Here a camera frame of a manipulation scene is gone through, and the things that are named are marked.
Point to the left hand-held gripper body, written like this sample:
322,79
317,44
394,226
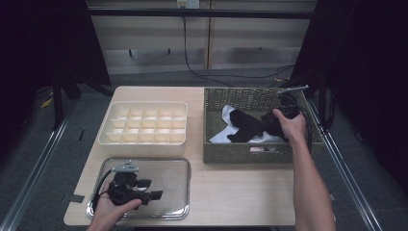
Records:
123,192

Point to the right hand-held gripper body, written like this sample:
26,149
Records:
290,107

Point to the clear plastic box lid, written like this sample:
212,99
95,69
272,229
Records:
173,179

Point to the cream divided storage box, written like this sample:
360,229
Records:
144,150

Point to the pink sock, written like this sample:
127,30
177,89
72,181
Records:
256,149

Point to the green woven basket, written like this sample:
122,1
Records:
240,155

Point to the person's right hand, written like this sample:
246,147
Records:
293,128

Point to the person's left hand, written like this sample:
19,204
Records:
109,215

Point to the black tape piece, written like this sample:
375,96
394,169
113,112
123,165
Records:
332,197
81,134
77,198

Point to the black curtain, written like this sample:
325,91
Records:
32,48
369,64

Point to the black metal stand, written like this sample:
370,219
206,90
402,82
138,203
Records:
57,106

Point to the black horizontal metal bar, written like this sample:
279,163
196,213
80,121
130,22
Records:
192,13

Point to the metal floor rail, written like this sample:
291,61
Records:
36,174
346,174

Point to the white wall power outlet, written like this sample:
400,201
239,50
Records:
192,4

